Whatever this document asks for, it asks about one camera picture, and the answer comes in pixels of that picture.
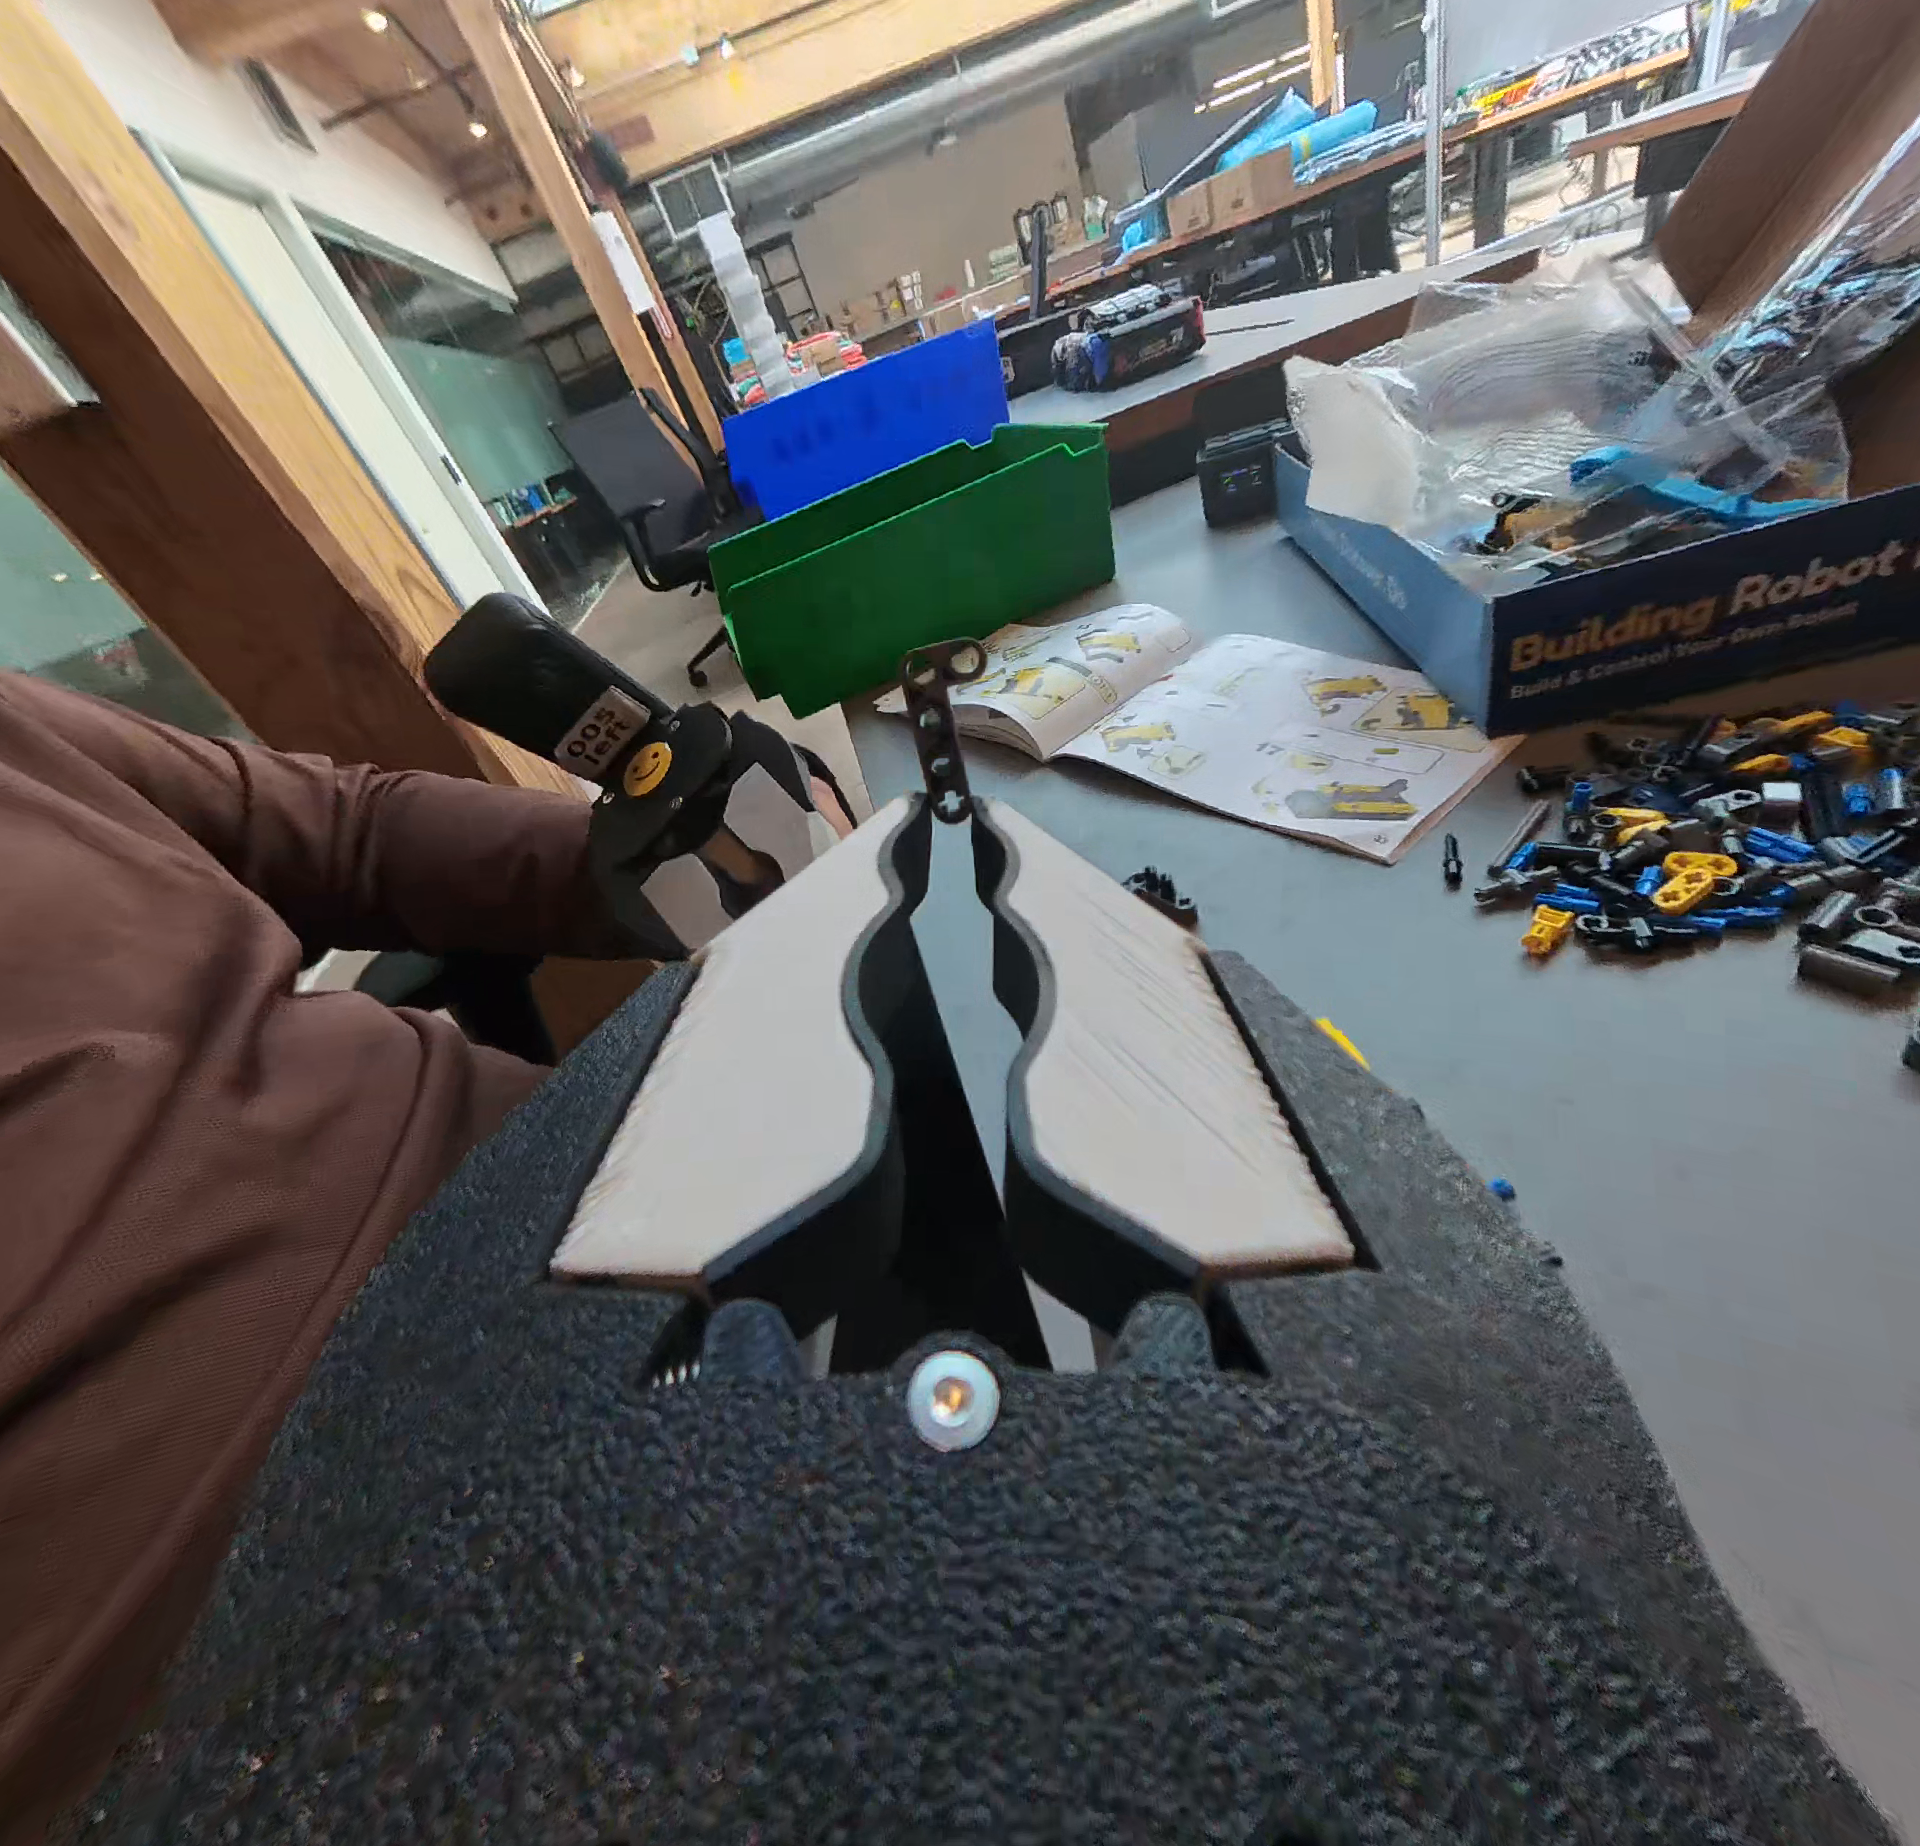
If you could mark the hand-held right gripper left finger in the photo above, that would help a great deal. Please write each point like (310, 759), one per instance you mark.
(750, 1110)

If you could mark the stack of white containers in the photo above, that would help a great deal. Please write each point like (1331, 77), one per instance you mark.
(762, 300)

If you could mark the black red tool bag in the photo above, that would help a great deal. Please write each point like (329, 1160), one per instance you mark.
(1126, 340)

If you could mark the yellow connector piece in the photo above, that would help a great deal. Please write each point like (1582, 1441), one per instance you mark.
(1548, 928)

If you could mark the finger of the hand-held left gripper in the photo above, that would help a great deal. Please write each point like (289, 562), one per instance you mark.
(682, 885)
(772, 790)

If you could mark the person's brown sweater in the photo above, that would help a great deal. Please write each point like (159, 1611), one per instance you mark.
(181, 1276)

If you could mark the clear bag of kit parts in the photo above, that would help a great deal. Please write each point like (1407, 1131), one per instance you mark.
(1500, 420)

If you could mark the building instruction booklet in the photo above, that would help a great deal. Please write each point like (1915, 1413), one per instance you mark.
(1231, 735)

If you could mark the black office chair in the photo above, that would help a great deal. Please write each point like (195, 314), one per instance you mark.
(646, 495)

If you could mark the dark grey angled beam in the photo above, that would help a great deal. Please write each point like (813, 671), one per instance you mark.
(1161, 900)

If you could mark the green plastic bin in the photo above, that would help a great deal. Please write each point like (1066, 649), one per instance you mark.
(915, 570)

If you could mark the long grey table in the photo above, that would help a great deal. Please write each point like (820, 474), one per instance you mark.
(1305, 330)

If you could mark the small black device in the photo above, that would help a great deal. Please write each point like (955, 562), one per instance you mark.
(1246, 480)

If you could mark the grey desk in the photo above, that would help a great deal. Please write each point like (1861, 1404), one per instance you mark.
(1650, 1127)

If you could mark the pile of mixed building pieces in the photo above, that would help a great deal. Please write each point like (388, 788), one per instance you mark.
(1726, 855)

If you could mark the blue curved plastic part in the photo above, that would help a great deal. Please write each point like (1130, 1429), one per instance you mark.
(1626, 469)

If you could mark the light grey ribbed axle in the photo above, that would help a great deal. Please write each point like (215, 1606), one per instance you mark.
(1517, 835)

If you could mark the blue plastic bin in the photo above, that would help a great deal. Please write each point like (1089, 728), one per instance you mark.
(871, 420)

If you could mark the light grey angled beam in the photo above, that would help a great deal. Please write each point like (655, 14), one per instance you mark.
(937, 744)

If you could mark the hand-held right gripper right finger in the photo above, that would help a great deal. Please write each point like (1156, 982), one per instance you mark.
(1170, 1110)

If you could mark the blue kit box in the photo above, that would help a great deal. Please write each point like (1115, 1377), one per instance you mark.
(1650, 630)

